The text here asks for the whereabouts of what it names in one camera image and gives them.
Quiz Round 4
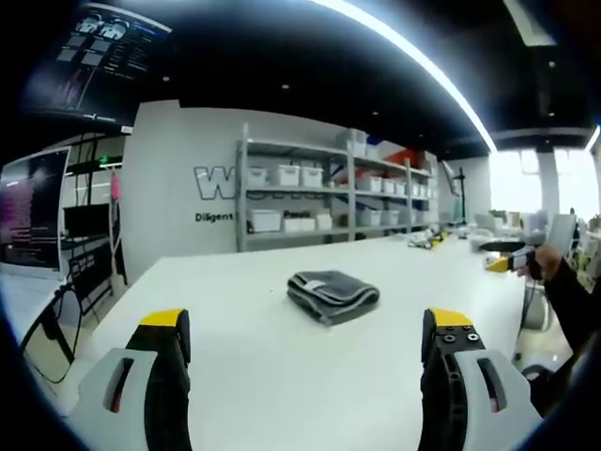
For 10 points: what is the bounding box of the grey metal shelf rack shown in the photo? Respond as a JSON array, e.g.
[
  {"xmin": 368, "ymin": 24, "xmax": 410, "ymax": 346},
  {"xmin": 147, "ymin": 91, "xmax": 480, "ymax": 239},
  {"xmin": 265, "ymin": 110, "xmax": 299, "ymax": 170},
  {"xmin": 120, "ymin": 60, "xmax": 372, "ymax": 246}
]
[{"xmin": 234, "ymin": 123, "xmax": 441, "ymax": 254}]

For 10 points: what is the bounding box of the group of white storage boxes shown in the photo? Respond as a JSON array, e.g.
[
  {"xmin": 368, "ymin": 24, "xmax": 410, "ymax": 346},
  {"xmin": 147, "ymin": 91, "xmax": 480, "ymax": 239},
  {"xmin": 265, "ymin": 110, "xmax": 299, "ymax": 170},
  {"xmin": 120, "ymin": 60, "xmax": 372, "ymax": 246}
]
[{"xmin": 246, "ymin": 129, "xmax": 436, "ymax": 235}]

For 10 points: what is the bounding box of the long ceiling light strip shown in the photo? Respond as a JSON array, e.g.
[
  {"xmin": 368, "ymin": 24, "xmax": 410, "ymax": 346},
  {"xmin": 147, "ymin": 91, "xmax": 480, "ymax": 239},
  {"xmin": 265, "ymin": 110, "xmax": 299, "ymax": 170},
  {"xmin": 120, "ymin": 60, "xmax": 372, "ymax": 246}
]
[{"xmin": 309, "ymin": 0, "xmax": 498, "ymax": 152}]

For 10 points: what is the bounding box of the person's right hand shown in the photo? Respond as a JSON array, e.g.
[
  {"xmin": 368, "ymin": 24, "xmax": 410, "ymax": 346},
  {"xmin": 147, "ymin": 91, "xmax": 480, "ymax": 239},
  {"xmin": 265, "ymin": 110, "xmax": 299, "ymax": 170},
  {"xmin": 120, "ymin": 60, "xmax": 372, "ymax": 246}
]
[{"xmin": 534, "ymin": 243, "xmax": 564, "ymax": 284}]

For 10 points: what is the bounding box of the desk monitor screen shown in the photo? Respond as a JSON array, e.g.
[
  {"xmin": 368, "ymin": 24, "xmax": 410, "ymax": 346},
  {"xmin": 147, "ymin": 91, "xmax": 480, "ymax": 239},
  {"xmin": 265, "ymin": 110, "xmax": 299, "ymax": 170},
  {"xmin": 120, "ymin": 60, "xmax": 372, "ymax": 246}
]
[{"xmin": 0, "ymin": 145, "xmax": 72, "ymax": 282}]

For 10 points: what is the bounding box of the small clutter of tools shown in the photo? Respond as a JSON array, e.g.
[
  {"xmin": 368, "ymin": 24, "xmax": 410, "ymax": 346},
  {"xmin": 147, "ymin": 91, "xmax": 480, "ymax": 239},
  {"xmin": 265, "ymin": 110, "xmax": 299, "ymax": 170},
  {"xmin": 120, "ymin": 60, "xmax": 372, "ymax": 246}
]
[{"xmin": 405, "ymin": 228, "xmax": 448, "ymax": 251}]

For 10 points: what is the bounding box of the grey towel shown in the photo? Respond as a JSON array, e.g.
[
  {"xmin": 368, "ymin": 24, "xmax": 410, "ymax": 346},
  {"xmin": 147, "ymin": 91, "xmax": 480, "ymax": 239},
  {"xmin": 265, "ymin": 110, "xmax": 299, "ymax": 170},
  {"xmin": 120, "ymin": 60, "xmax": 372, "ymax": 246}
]
[{"xmin": 286, "ymin": 269, "xmax": 381, "ymax": 327}]

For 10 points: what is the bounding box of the black tripod stand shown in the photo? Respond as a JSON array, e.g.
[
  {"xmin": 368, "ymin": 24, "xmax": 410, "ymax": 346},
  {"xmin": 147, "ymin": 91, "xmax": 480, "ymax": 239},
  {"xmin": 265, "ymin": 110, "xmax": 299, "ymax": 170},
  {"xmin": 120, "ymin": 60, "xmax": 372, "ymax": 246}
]
[{"xmin": 454, "ymin": 165, "xmax": 471, "ymax": 227}]

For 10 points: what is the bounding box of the white chair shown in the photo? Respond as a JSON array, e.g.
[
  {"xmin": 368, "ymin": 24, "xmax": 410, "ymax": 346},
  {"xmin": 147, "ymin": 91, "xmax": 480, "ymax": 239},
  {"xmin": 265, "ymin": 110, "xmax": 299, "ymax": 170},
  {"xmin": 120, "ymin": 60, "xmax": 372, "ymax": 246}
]
[{"xmin": 519, "ymin": 280, "xmax": 556, "ymax": 331}]

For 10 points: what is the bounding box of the black low rack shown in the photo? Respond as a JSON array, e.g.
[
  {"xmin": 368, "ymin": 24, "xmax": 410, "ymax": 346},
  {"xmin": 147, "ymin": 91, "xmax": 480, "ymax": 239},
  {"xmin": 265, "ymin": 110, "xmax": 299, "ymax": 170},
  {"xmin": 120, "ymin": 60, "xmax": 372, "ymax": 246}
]
[{"xmin": 62, "ymin": 203, "xmax": 129, "ymax": 325}]

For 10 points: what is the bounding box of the large hanging monitor screen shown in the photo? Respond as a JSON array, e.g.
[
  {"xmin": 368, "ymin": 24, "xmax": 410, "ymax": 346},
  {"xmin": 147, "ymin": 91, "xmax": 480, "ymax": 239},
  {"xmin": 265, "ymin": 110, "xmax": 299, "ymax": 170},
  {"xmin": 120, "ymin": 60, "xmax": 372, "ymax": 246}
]
[{"xmin": 18, "ymin": 0, "xmax": 174, "ymax": 129}]

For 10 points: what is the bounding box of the black frame chair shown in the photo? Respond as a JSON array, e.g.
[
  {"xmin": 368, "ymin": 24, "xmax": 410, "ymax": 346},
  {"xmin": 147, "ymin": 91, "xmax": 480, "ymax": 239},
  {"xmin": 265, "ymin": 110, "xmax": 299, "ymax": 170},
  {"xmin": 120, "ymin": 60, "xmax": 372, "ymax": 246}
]
[{"xmin": 20, "ymin": 283, "xmax": 86, "ymax": 385}]

